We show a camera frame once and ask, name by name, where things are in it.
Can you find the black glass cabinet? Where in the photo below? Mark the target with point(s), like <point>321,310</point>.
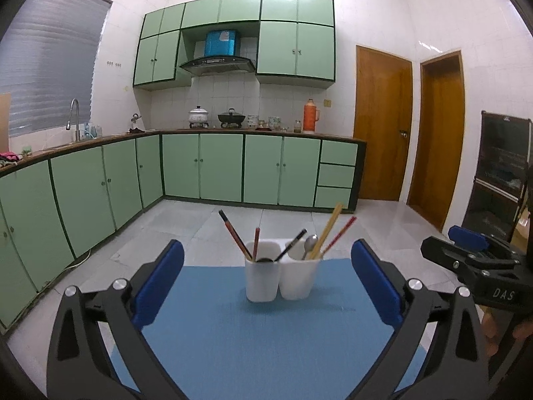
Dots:
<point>499,166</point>

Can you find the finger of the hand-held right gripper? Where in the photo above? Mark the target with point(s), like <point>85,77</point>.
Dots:
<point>437,250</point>
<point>466,235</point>

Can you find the cardboard sheet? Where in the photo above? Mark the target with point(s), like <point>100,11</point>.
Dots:
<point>4,121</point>

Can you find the blue table mat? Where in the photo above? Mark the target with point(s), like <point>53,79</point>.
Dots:
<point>258,341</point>

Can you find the wooden door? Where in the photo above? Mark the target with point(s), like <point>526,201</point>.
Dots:
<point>381,125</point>
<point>441,141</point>

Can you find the blue wrapped hood chimney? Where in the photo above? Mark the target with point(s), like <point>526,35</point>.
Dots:
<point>222,43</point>

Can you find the orange thermos flask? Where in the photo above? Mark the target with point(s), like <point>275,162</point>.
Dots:
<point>310,116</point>

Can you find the bottles by sink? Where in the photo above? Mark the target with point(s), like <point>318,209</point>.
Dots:
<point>93,130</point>

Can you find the window blinds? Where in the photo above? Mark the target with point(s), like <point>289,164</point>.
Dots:
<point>50,71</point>

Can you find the green base cabinets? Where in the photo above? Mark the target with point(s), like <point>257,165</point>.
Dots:
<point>83,200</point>

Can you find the black chopstick with silver band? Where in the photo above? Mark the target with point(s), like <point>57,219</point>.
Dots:
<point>226,221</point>
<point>293,242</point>

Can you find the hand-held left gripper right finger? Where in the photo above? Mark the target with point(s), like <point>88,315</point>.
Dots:
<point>374,283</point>

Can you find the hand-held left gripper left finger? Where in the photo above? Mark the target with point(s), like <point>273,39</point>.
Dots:
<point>160,283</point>

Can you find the white cooking pot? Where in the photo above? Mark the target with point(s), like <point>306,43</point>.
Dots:
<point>198,116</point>

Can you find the black spoon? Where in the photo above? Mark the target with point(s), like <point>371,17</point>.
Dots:
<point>264,260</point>

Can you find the black wok with lid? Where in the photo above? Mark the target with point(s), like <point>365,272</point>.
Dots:
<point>231,117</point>

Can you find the steel kitchen faucet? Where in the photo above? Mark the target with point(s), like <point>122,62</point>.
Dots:
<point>74,108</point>

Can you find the black range hood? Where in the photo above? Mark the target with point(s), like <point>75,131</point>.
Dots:
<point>216,65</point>

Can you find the red cloth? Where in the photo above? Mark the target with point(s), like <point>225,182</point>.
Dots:
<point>9,158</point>

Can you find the white plastic utensil holder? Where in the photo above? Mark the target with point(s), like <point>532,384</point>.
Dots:
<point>262,281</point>
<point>300,279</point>

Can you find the green wall cabinets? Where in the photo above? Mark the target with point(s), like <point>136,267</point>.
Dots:
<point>275,48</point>

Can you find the person's right hand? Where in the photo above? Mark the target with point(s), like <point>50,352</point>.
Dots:
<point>488,333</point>

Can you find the silver metal spoon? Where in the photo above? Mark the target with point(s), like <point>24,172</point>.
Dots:
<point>310,242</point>

